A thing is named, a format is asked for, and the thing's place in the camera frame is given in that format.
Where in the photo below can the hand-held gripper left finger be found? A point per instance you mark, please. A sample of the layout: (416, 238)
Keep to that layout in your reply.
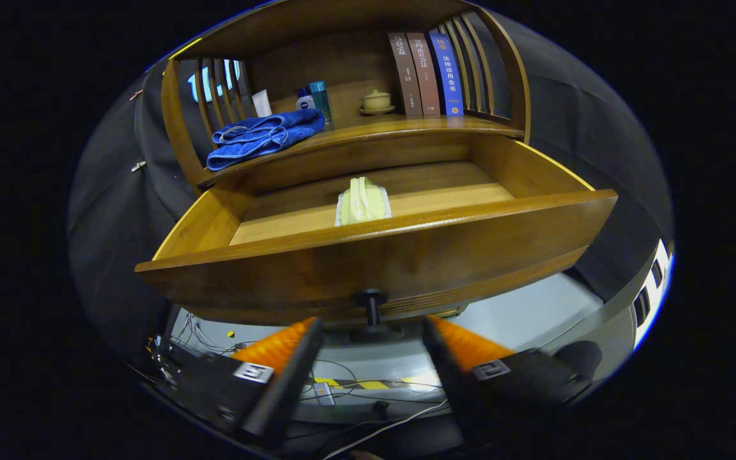
(291, 377)

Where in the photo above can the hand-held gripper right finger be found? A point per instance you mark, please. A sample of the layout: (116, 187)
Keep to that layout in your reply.
(448, 377)

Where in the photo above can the wooden drawer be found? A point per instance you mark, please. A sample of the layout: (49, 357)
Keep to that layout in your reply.
(406, 262)

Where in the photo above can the wooden countertop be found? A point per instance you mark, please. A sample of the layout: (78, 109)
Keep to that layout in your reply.
(368, 126)

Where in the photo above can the wooden cabinet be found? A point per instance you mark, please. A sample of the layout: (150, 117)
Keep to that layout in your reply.
(342, 57)

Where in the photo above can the white power adapter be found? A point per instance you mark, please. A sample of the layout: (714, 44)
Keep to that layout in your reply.
(324, 393)

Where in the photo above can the blue towel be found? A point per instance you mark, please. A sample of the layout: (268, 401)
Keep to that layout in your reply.
(259, 137)

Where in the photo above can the white clip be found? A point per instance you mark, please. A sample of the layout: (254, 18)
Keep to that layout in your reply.
(138, 166)

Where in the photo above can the white tube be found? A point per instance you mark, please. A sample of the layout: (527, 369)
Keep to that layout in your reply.
(262, 103)

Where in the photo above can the teal bottle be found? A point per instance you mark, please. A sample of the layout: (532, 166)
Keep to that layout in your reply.
(321, 102)

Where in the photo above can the white blue lotion bottle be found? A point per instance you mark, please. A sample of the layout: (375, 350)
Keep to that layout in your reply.
(305, 101)

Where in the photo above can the beige lidded tea cup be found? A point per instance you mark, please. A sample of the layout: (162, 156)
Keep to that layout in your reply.
(377, 102)

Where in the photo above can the blue book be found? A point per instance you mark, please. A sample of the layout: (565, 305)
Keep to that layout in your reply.
(448, 76)

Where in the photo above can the reddish brown book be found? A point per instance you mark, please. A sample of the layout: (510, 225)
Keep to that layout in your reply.
(424, 76)

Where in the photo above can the dark brown book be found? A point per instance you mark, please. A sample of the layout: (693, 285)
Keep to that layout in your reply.
(404, 76)

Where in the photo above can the pink clip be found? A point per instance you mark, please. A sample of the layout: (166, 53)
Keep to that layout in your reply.
(136, 94)

